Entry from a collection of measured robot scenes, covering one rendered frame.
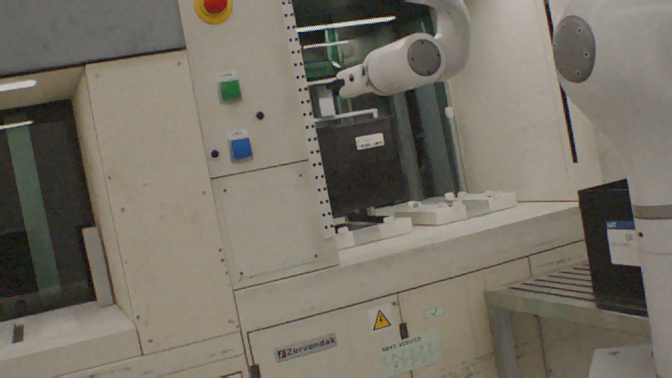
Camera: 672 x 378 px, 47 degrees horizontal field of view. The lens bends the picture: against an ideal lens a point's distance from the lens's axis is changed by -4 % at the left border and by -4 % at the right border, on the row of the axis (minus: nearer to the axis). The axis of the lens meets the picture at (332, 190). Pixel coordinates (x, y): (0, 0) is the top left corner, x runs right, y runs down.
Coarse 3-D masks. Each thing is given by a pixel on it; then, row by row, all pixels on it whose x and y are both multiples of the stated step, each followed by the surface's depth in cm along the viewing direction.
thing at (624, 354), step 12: (612, 348) 97; (624, 348) 96; (636, 348) 95; (648, 348) 94; (600, 360) 94; (612, 360) 93; (624, 360) 92; (636, 360) 91; (600, 372) 89; (612, 372) 89; (624, 372) 88
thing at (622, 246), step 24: (600, 192) 121; (624, 192) 116; (600, 216) 122; (624, 216) 117; (600, 240) 123; (624, 240) 118; (600, 264) 124; (624, 264) 119; (600, 288) 125; (624, 288) 120
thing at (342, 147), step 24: (360, 120) 163; (384, 120) 165; (336, 144) 161; (360, 144) 163; (384, 144) 165; (336, 168) 161; (360, 168) 163; (384, 168) 165; (336, 192) 161; (360, 192) 163; (384, 192) 165; (360, 216) 176; (384, 216) 165
